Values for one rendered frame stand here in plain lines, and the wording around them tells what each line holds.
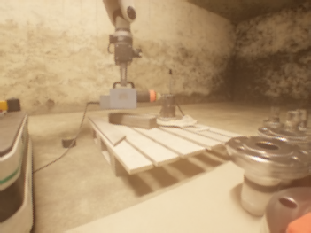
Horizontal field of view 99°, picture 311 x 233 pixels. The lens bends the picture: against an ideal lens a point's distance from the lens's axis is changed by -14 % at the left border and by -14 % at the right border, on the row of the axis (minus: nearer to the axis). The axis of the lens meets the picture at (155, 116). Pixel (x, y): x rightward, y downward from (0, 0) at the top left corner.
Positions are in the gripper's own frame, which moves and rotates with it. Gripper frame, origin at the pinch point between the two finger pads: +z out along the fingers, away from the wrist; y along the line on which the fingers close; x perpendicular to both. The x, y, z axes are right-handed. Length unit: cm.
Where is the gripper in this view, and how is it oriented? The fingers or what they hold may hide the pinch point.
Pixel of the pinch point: (123, 82)
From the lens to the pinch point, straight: 130.5
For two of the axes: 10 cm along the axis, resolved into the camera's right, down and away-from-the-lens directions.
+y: 2.3, 1.7, -9.6
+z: 0.0, 9.8, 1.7
